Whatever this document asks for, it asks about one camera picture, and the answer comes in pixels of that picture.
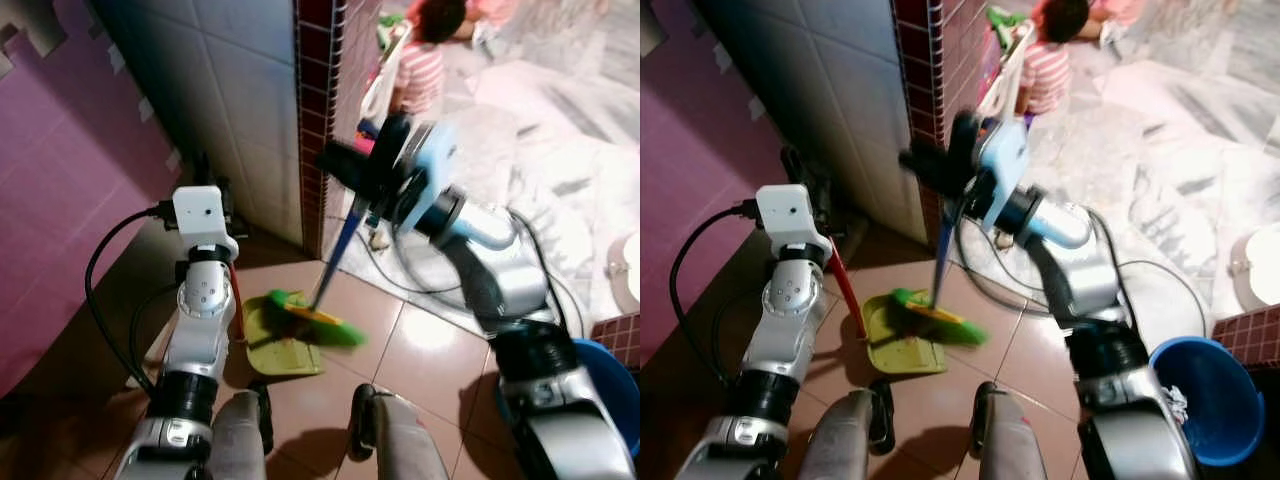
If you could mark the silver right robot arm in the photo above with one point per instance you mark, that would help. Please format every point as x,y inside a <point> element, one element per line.
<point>1085,285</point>
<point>500,270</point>

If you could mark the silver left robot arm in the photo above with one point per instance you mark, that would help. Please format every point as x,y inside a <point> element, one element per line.
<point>788,340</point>
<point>198,340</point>

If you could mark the white plastic child seat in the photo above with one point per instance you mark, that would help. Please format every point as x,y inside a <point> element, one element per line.
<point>1003,90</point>
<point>380,95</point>

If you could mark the child in striped shirt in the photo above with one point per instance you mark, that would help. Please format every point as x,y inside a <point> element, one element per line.
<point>422,75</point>
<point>1048,75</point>

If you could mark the green toy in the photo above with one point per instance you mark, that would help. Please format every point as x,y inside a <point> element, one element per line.
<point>1003,16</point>
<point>388,28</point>

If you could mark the white toilet bowl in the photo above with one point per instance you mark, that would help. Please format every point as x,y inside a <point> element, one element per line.
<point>1260,268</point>
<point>628,272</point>

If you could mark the grey right robot leg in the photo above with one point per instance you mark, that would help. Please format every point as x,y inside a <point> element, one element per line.
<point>400,440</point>
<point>1010,440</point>

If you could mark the grey robot leg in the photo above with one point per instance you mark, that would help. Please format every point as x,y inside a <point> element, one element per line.
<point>845,440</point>
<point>240,440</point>
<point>400,440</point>
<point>1010,440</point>

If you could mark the grey left robot leg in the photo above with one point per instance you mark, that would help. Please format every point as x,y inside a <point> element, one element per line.
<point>845,440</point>
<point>240,440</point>

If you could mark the blue plastic bucket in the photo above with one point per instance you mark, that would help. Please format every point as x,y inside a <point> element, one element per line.
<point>612,395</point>
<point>1215,400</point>

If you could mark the white cloth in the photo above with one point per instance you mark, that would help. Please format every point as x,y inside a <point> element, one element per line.
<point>1175,403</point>

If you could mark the pale blue right wrist camera mount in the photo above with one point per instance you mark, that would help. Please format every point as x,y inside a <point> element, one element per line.
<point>1008,165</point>
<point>432,165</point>

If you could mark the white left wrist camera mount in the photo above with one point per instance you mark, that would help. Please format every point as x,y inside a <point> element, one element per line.
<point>203,215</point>
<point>790,213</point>

